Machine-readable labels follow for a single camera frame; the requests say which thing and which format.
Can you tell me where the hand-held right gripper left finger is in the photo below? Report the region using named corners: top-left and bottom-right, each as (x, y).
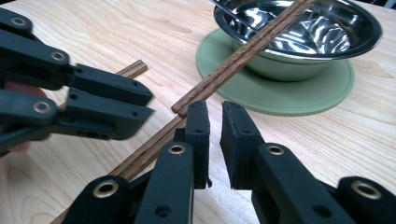
top-left (173, 100), bottom-right (213, 190)

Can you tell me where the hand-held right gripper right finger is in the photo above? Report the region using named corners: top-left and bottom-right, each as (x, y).
top-left (219, 100), bottom-right (266, 191)

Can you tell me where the brown wooden chopstick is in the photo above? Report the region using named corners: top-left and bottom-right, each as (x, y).
top-left (115, 59), bottom-right (149, 79)
top-left (170, 0), bottom-right (318, 116)
top-left (49, 116), bottom-right (188, 224)

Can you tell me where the steel bowl with green outside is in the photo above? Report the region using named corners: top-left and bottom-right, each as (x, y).
top-left (212, 0), bottom-right (384, 82)

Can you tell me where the round green mat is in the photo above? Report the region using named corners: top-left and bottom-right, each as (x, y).
top-left (195, 27), bottom-right (356, 118)

